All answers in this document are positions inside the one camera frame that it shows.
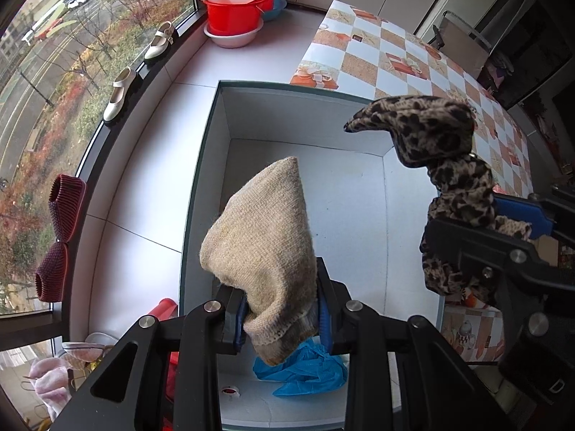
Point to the white open storage box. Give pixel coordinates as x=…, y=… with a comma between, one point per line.
x=366, y=211

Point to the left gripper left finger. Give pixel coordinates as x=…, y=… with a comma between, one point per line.
x=230, y=335

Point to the beige knit hat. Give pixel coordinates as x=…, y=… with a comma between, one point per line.
x=262, y=244

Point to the cream shoe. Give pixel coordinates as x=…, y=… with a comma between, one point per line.
x=120, y=87
x=162, y=40

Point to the folding chair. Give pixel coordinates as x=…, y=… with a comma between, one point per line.
x=461, y=43

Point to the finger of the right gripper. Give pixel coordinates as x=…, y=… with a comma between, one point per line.
x=525, y=210

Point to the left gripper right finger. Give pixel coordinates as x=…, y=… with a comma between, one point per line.
x=332, y=298

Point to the blue basin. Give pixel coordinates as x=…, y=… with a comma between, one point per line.
x=278, y=7

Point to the cream shoe near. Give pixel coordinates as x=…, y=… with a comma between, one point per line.
x=120, y=87

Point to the cream shoe far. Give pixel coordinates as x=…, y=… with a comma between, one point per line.
x=162, y=40

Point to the leopard print scrunchie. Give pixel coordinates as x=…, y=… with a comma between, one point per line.
x=437, y=133

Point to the checkered printed tablecloth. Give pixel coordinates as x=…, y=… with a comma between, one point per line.
x=357, y=53

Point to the red plastic bucket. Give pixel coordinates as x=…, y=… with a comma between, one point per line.
x=230, y=19

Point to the blue cloth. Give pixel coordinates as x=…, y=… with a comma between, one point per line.
x=309, y=370

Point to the dark red knit slipper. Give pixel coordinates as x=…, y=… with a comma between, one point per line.
x=51, y=273
x=65, y=200

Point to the white basin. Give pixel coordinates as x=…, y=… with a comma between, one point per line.
x=233, y=41

